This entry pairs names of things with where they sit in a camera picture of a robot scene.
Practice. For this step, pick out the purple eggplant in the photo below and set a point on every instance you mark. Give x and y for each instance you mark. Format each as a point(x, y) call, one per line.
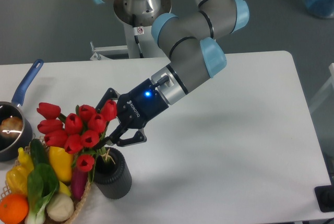
point(78, 183)

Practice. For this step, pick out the red tulip bouquet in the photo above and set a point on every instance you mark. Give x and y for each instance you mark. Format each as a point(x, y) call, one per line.
point(77, 133)

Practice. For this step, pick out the black device at edge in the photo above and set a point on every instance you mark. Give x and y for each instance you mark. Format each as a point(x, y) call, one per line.
point(324, 195)

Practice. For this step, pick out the white frame at right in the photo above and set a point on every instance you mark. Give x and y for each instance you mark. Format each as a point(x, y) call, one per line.
point(323, 93)

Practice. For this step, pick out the brown bun in saucepan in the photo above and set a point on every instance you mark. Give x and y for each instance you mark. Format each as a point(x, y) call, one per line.
point(11, 127)

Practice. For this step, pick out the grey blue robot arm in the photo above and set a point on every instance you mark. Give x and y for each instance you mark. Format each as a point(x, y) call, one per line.
point(191, 46)

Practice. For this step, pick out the dark grey ribbed vase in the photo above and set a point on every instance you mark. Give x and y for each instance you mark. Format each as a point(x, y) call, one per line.
point(113, 178)

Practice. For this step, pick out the green bok choy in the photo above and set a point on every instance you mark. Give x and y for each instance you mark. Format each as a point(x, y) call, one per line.
point(42, 184)

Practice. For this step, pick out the orange fruit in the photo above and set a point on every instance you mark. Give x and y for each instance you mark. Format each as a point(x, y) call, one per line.
point(14, 208)

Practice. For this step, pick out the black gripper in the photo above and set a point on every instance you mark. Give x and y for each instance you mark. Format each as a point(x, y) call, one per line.
point(134, 110)

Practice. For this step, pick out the green cucumber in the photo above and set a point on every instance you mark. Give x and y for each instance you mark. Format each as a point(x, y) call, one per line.
point(38, 153)

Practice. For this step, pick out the yellow squash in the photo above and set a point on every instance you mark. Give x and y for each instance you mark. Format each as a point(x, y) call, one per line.
point(61, 162)

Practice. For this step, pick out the yellow bell pepper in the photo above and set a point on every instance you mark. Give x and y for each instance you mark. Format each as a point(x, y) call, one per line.
point(16, 179)

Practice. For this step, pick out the woven wicker basket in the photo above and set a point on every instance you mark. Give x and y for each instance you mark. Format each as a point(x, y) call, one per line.
point(5, 190)

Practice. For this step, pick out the beige round bun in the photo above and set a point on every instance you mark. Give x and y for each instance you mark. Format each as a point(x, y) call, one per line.
point(60, 207)

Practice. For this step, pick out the yellow banana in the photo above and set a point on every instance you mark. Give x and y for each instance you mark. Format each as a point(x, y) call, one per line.
point(25, 160)

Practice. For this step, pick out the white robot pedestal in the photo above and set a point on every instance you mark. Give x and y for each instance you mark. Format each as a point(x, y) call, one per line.
point(135, 44)

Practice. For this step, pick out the blue handled saucepan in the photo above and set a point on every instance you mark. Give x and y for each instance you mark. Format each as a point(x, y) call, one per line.
point(9, 147)

